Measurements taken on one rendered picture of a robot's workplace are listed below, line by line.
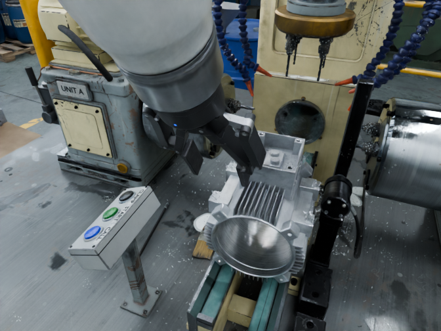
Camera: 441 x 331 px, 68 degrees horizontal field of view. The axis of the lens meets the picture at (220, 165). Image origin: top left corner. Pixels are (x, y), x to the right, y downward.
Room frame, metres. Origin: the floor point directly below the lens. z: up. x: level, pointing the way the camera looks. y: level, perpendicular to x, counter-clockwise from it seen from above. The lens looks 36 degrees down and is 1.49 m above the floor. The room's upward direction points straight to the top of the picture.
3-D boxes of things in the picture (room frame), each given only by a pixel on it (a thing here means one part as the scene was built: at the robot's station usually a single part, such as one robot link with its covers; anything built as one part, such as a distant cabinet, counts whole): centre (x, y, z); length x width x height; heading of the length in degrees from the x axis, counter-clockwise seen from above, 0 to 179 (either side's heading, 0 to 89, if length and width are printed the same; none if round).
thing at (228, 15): (2.48, -0.04, 0.93); 0.25 x 0.24 x 0.25; 153
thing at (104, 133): (0.98, 0.35, 0.99); 0.35 x 0.31 x 0.37; 69
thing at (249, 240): (0.48, -0.09, 1.01); 0.20 x 0.19 x 0.19; 160
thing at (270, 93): (0.91, -0.26, 0.97); 0.30 x 0.11 x 0.34; 69
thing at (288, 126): (0.85, -0.23, 1.02); 0.15 x 0.02 x 0.15; 69
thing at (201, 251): (0.63, 0.03, 0.80); 0.21 x 0.05 x 0.01; 166
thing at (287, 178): (0.52, -0.10, 1.11); 0.12 x 0.11 x 0.07; 160
